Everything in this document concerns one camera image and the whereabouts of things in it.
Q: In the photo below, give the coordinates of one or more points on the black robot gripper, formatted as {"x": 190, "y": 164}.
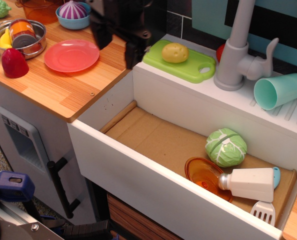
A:
{"x": 125, "y": 19}

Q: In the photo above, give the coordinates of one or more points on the yellow toy potato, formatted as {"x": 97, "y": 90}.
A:
{"x": 175, "y": 53}

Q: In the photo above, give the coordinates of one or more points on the green plastic cutting board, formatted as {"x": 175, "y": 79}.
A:
{"x": 195, "y": 69}

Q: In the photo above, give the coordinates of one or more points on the pink plastic plate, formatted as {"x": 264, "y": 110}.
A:
{"x": 72, "y": 55}

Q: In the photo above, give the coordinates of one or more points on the blue plastic bowl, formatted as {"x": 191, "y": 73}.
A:
{"x": 75, "y": 24}

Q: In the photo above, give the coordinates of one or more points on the purple striped toy onion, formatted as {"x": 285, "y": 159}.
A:
{"x": 72, "y": 10}

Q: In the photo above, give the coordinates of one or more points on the silver metal pot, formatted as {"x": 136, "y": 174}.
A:
{"x": 32, "y": 50}

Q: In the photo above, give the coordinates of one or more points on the orange transparent pot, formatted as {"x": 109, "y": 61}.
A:
{"x": 43, "y": 11}

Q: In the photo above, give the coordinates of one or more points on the orange toy can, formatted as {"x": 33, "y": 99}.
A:
{"x": 21, "y": 33}

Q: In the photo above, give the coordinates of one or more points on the red toy behind faucet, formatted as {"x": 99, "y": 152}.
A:
{"x": 219, "y": 52}

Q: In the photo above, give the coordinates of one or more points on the yellow toy banana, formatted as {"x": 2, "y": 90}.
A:
{"x": 5, "y": 40}

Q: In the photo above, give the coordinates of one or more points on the grey toy faucet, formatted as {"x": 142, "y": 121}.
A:
{"x": 235, "y": 63}

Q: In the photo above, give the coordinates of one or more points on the grey oven control panel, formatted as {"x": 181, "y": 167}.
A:
{"x": 27, "y": 141}

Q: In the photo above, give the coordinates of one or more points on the green toy cabbage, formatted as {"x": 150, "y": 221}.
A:
{"x": 226, "y": 148}

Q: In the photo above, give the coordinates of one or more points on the orange transparent bowl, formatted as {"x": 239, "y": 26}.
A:
{"x": 205, "y": 174}

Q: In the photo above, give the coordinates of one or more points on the teal plastic cup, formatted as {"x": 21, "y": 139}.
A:
{"x": 273, "y": 92}

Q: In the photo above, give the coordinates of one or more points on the blue clamp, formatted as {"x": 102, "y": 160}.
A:
{"x": 16, "y": 187}

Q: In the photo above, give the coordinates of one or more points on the white salt shaker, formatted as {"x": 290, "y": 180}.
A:
{"x": 249, "y": 183}

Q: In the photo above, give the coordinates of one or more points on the light blue toy piece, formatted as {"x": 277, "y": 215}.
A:
{"x": 276, "y": 176}

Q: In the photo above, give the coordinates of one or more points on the white plastic spatula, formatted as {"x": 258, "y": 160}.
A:
{"x": 264, "y": 211}

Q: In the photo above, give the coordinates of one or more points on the black oven door handle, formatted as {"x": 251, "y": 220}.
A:
{"x": 54, "y": 168}

